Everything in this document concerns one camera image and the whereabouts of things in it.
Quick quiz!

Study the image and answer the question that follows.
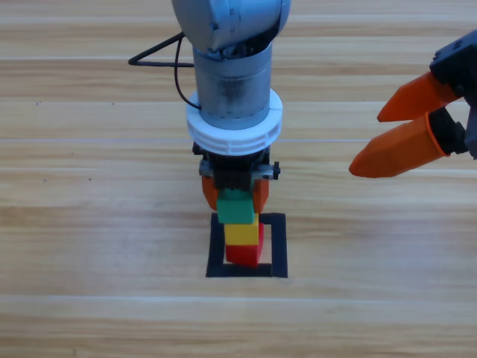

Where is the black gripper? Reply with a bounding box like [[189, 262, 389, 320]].
[[348, 30, 477, 179], [192, 141, 282, 214]]

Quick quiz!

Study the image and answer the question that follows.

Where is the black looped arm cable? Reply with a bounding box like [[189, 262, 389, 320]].
[[127, 31, 204, 112]]

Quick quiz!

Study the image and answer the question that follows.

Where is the red cube block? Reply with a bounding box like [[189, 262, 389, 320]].
[[225, 222, 265, 269]]

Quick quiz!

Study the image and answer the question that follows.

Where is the black tape square outline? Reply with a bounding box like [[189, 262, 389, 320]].
[[205, 212, 289, 279]]

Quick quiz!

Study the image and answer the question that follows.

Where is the green cube block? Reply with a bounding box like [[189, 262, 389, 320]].
[[216, 188, 256, 225]]

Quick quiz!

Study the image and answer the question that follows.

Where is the yellow cube block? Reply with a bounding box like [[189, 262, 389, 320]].
[[224, 213, 260, 247]]

